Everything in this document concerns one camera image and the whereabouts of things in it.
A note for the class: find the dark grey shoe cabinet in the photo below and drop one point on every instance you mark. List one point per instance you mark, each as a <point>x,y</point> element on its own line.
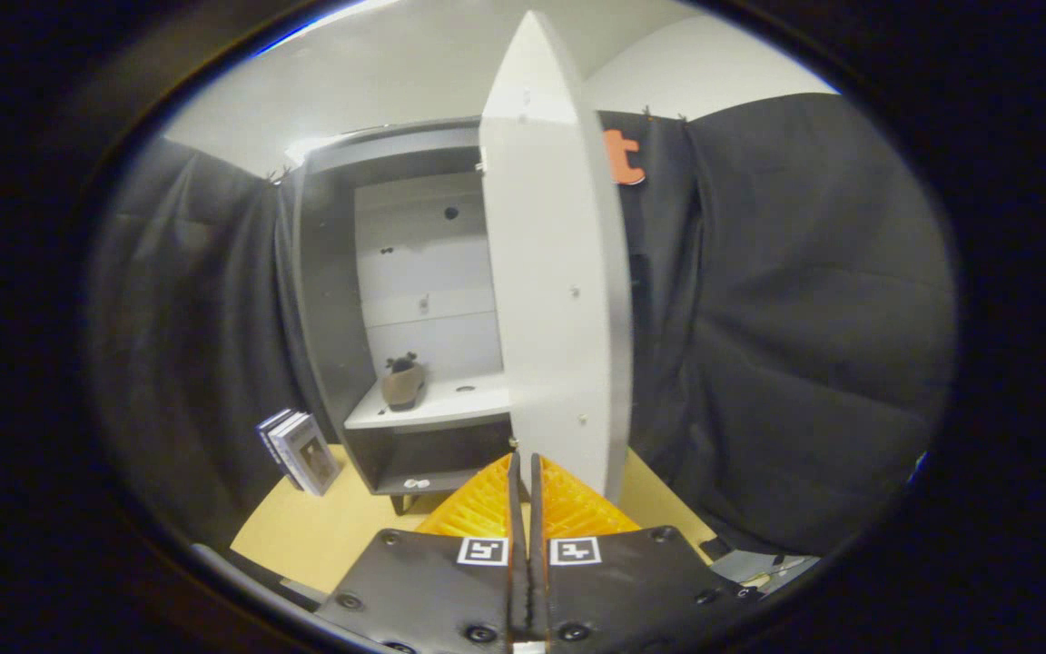
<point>332,300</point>

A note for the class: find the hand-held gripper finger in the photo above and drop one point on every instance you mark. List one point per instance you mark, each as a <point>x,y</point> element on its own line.
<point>518,509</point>
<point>537,509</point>

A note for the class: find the black backdrop cloth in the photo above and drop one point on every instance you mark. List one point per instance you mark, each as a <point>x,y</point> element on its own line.
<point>804,318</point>

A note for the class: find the dark blue cover book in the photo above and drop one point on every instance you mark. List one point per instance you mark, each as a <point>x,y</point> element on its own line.
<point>266,436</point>

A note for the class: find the fuzzy brown shoe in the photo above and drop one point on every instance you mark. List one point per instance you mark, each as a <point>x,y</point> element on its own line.
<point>402,383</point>

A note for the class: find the grey portrait cover book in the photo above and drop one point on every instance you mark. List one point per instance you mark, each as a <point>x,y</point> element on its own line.
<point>310,456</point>

